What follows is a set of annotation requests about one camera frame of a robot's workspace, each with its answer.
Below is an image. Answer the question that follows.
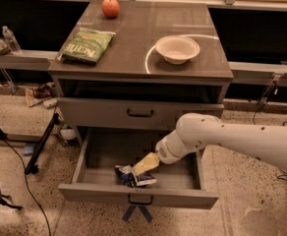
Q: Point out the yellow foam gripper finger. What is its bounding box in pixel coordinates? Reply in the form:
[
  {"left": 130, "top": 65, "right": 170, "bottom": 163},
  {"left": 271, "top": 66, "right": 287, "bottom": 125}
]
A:
[{"left": 133, "top": 152, "right": 160, "bottom": 175}]

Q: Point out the blue chip bag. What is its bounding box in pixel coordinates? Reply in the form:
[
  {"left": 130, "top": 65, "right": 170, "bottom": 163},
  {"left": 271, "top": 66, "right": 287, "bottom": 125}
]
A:
[{"left": 115, "top": 164, "right": 157, "bottom": 188}]

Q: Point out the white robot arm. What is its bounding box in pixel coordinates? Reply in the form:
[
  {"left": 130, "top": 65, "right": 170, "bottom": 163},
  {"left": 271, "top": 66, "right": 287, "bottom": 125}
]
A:
[{"left": 133, "top": 113, "right": 287, "bottom": 175}]

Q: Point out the open middle drawer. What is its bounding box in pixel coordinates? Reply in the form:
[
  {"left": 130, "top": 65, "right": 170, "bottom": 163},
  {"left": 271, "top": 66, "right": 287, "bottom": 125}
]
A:
[{"left": 59, "top": 128, "right": 218, "bottom": 208}]

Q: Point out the grey drawer cabinet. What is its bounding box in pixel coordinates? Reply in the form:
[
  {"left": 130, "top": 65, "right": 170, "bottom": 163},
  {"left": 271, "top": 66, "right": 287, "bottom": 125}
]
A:
[{"left": 48, "top": 1, "right": 233, "bottom": 141}]

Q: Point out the closed top drawer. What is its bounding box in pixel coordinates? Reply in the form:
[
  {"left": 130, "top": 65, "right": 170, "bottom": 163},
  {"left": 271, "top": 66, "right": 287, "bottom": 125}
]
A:
[{"left": 57, "top": 97, "right": 224, "bottom": 130}]

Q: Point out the green Kettle chip bag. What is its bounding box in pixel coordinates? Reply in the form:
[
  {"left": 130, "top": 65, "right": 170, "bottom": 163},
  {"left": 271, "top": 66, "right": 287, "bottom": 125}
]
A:
[{"left": 58, "top": 28, "right": 115, "bottom": 64}]

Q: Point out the blue tape cross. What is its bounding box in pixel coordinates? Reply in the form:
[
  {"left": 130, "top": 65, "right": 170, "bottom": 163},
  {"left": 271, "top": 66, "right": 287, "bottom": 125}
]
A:
[{"left": 121, "top": 205, "right": 154, "bottom": 224}]

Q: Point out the small white cup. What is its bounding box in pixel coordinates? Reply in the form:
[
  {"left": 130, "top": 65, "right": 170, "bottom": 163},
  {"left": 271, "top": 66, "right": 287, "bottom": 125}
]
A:
[{"left": 60, "top": 129, "right": 76, "bottom": 141}]

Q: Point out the white bowl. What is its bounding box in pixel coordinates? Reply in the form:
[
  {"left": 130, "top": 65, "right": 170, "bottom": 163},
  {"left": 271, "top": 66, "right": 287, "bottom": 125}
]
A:
[{"left": 155, "top": 35, "right": 201, "bottom": 65}]

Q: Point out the black tripod leg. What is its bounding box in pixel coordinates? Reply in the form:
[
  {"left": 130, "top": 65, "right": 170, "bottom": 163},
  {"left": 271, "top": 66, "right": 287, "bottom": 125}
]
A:
[{"left": 25, "top": 113, "right": 59, "bottom": 175}]

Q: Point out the crumpled wrapper on floor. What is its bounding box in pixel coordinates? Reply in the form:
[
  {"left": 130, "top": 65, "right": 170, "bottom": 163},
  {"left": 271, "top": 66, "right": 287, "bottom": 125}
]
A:
[{"left": 26, "top": 83, "right": 56, "bottom": 107}]

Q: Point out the red apple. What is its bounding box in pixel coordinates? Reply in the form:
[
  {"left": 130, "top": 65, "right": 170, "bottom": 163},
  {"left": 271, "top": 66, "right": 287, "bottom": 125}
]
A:
[{"left": 101, "top": 0, "right": 120, "bottom": 19}]

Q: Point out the grey side shelf left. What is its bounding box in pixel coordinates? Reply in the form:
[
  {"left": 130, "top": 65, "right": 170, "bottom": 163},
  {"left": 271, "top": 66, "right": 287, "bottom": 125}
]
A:
[{"left": 0, "top": 50, "right": 57, "bottom": 71}]

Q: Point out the clear water bottle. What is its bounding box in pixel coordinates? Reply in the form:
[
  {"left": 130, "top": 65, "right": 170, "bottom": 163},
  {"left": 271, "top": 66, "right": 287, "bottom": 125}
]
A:
[{"left": 2, "top": 26, "right": 22, "bottom": 55}]

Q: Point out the black cable on floor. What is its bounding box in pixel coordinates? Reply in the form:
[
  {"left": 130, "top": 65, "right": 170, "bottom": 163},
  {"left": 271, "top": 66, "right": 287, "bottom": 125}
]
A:
[{"left": 0, "top": 138, "right": 53, "bottom": 236}]

